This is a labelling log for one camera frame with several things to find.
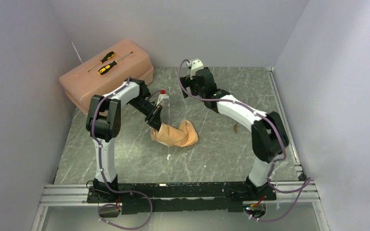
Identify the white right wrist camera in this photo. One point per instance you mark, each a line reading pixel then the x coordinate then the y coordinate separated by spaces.
pixel 194 65

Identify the pink plastic toolbox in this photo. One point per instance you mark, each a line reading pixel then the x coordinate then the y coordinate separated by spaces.
pixel 80 85

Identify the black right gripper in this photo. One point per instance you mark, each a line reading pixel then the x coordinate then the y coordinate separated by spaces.
pixel 188 82

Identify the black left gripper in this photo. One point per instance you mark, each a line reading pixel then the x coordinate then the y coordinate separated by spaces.
pixel 153 118

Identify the upper yellow black screwdriver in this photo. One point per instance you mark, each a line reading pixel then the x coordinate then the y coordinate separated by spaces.
pixel 107 57

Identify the aluminium frame rail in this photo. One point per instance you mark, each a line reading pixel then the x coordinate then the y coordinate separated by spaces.
pixel 76 194

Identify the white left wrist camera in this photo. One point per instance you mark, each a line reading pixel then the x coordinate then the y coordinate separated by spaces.
pixel 161 97

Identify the orange cloth napkin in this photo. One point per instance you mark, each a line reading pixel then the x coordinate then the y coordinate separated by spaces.
pixel 183 136

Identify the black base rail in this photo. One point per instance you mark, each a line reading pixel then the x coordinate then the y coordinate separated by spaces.
pixel 134 198

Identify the lower yellow black screwdriver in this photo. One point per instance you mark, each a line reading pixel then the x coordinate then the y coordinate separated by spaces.
pixel 104 69

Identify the yellow black screwdriver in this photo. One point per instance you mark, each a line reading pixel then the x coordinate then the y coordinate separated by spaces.
pixel 107 57
pixel 104 69

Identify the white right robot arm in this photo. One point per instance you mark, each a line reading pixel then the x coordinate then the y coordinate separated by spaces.
pixel 268 135

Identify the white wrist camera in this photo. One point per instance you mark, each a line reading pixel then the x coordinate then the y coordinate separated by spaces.
pixel 161 97
pixel 194 65

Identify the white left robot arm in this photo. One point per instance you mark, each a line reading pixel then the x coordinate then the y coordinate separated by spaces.
pixel 104 124

